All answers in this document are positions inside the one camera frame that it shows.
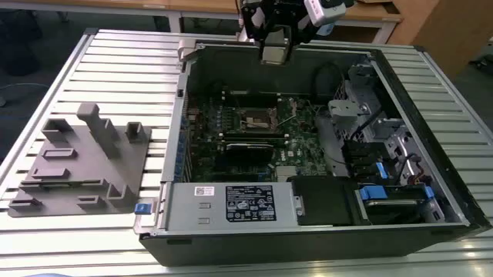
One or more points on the silver CPU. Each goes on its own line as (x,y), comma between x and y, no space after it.
(276,53)

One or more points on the CPU socket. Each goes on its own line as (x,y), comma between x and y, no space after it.
(254,120)

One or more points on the black RAM slot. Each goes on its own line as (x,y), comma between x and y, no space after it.
(254,134)
(258,139)

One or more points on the green motherboard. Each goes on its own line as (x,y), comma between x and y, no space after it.
(304,144)

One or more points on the wooden cabinet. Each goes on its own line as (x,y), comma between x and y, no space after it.
(451,29)

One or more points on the silver metal drive cage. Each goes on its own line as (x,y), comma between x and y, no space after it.
(380,132)

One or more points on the black graphics card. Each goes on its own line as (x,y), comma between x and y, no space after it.
(250,155)

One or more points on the silver chipset heatsink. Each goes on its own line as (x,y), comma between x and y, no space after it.
(286,171)

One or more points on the blue plastic tab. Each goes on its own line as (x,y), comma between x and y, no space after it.
(381,170)

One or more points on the hard disk in blue carrier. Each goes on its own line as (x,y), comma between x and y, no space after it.
(389,203)

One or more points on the grey parts rack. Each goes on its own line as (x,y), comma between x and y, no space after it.
(85,173)

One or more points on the silver power supply unit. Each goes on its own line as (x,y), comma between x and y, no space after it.
(185,219)

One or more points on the blue case latch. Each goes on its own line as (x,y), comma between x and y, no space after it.
(143,208)

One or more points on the black PC case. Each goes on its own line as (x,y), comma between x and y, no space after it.
(269,248)

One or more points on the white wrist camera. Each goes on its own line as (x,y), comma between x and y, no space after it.
(324,11)

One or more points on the wooden desk white frame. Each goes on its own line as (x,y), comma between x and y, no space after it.
(115,4)
(369,14)

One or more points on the light grey metal bracket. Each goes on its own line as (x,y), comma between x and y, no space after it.
(346,111)

